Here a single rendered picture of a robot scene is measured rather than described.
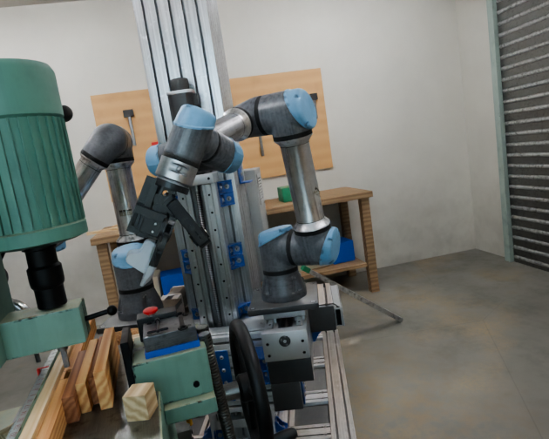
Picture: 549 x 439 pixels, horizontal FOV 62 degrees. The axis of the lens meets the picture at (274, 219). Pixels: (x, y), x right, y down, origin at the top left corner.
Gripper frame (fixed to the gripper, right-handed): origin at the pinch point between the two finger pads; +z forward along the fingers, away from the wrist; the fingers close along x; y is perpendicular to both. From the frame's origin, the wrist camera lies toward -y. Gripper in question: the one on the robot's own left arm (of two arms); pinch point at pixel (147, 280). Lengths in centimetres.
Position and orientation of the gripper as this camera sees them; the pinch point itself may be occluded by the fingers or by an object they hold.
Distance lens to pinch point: 95.5
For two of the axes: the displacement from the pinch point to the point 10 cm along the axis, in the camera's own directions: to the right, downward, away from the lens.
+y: -9.0, -3.4, -2.8
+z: -3.5, 9.4, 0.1
